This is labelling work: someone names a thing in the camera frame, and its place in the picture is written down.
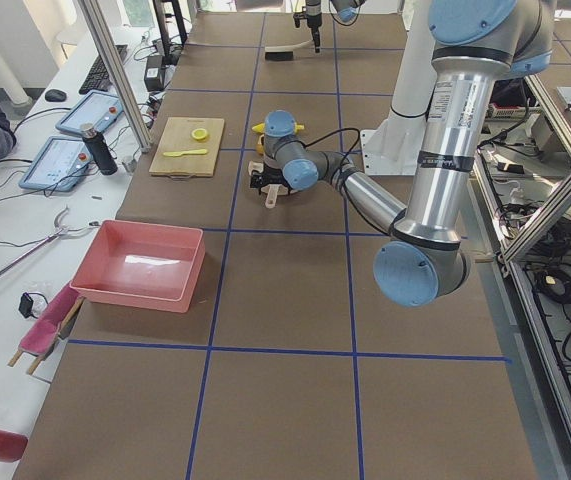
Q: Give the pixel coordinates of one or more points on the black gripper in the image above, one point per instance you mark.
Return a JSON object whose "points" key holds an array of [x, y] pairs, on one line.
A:
{"points": [[276, 176], [314, 20]]}

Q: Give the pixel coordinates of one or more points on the beige plastic dustpan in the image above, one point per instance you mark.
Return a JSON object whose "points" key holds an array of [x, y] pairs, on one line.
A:
{"points": [[273, 192]]}

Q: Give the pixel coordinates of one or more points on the beige hand brush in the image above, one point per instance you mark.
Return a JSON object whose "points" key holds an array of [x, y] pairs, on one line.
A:
{"points": [[284, 52]]}

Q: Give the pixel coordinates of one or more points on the yellow toy corn cob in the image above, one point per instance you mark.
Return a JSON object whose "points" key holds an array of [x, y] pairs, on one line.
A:
{"points": [[260, 128]]}

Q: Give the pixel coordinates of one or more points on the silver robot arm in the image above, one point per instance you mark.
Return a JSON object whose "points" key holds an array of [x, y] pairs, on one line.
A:
{"points": [[472, 45], [346, 13]]}

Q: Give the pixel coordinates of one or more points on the pink plastic bin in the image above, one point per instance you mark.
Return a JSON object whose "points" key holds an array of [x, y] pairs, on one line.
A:
{"points": [[142, 265]]}

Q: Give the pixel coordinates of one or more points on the yellow plastic toy knife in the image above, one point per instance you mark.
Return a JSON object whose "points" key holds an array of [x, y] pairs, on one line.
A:
{"points": [[176, 154]]}

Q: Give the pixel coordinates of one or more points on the yellow toy lemon slice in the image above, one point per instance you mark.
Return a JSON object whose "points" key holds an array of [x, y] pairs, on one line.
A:
{"points": [[200, 134]]}

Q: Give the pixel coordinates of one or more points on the bamboo cutting board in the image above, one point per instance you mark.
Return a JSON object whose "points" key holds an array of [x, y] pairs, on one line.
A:
{"points": [[176, 137]]}

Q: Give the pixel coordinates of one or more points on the black power adapter box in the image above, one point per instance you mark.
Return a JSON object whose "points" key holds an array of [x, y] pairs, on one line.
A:
{"points": [[154, 75]]}

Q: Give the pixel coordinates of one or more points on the black water bottle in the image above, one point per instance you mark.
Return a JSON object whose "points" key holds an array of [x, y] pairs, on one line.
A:
{"points": [[98, 148]]}

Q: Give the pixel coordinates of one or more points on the far teach pendant tablet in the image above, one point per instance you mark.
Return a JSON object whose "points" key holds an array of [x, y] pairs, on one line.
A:
{"points": [[98, 108]]}

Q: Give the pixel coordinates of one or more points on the teach pendant tablet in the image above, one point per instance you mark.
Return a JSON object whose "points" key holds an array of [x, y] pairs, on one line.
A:
{"points": [[58, 167], [98, 108]]}

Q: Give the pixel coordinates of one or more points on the black keyboard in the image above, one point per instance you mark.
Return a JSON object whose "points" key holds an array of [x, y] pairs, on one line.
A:
{"points": [[97, 78]]}

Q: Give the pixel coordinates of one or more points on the near teach pendant tablet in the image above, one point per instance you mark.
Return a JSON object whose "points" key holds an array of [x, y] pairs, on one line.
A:
{"points": [[58, 167]]}

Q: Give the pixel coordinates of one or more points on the black computer mouse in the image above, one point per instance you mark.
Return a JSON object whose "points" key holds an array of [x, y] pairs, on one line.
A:
{"points": [[55, 96]]}

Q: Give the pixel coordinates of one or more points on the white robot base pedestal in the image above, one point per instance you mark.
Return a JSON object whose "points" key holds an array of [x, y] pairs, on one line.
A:
{"points": [[393, 148]]}

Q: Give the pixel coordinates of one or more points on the aluminium frame post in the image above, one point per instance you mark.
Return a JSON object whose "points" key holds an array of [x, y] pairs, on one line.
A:
{"points": [[106, 48]]}

